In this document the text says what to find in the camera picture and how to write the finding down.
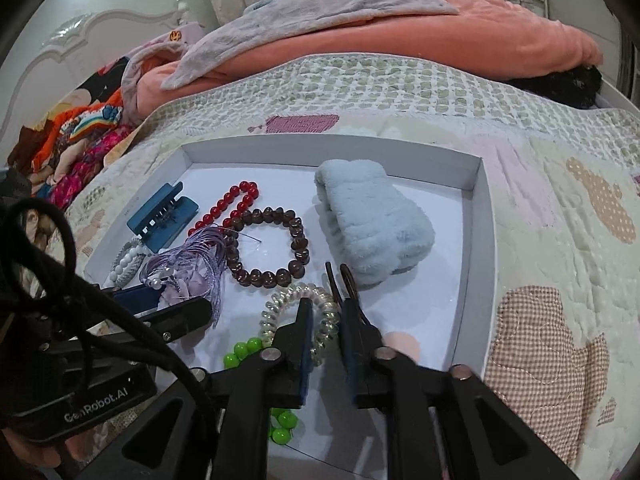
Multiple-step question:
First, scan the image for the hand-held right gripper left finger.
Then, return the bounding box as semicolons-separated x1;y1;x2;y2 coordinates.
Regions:
102;297;316;480

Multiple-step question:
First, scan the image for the black cloth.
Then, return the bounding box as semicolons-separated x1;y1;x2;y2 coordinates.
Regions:
500;62;603;111

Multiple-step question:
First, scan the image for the green bead bracelet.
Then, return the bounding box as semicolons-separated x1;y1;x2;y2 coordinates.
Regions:
222;337;300;446

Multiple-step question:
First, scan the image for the grey pink cloth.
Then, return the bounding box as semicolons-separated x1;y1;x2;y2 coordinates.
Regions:
160;0;460;92

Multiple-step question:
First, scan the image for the purple ribbon hair accessory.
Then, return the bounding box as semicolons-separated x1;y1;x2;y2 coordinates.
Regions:
139;225;241;328

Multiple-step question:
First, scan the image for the patterned quilt bedspread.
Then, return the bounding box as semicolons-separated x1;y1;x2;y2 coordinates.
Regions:
65;52;640;480

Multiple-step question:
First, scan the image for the red bead bracelet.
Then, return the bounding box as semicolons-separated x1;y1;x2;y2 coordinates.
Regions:
187;181;261;237

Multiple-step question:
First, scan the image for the colourful clothing pile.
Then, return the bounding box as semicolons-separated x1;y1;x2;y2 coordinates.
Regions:
7;55;138;211

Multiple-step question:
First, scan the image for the white headboard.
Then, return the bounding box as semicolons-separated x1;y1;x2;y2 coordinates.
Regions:
0;0;201;136

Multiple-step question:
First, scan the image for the blue rectangular hair clip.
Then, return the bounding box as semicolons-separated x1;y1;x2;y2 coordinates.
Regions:
126;182;200;255

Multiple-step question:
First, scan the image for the black cord hair tie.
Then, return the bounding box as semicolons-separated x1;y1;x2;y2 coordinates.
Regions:
324;261;421;361

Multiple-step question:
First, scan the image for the black cable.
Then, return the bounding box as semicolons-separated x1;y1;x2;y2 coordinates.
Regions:
0;197;211;411

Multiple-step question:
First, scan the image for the white shallow tray box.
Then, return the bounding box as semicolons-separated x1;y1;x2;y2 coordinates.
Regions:
82;132;498;466

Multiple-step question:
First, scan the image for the orange blanket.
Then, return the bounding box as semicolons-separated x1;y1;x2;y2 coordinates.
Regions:
135;0;606;111

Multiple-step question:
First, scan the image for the clear spiral hair tie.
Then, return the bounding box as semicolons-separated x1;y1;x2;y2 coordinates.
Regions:
259;282;342;368

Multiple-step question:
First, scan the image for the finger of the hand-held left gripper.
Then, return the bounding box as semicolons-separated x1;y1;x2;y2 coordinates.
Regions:
137;296;213;343
102;284;161;317

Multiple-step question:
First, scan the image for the white bead bracelet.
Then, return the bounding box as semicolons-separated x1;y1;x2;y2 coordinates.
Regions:
107;240;148;288

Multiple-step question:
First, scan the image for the dark brown bead bracelet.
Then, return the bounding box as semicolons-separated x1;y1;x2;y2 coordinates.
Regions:
222;206;312;290

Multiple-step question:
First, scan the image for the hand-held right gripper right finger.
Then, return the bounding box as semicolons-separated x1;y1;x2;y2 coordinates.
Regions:
341;304;581;480

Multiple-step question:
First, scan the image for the pink pillow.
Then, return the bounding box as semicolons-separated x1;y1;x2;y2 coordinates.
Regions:
122;22;206;91

